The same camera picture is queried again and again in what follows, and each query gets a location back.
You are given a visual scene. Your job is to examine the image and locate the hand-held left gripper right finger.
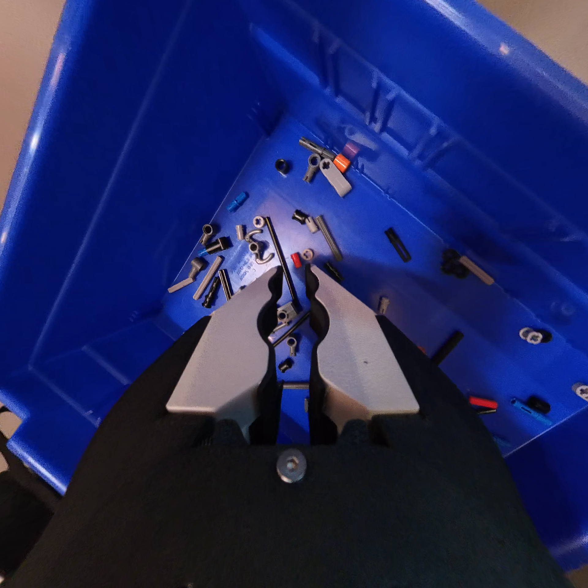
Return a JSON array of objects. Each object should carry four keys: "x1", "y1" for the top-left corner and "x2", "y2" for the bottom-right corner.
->
[{"x1": 304, "y1": 263, "x2": 420, "y2": 445}]

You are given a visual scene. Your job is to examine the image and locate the blue plastic bin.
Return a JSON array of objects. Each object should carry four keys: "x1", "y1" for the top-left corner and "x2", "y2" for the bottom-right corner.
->
[{"x1": 0, "y1": 0, "x2": 588, "y2": 572}]

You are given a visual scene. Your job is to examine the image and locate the small building parts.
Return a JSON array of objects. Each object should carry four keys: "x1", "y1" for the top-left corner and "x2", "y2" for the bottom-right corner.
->
[{"x1": 168, "y1": 137, "x2": 588, "y2": 423}]

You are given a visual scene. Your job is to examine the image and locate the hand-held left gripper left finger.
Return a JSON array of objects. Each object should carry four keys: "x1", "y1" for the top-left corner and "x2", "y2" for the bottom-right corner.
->
[{"x1": 165, "y1": 266, "x2": 285, "y2": 445}]

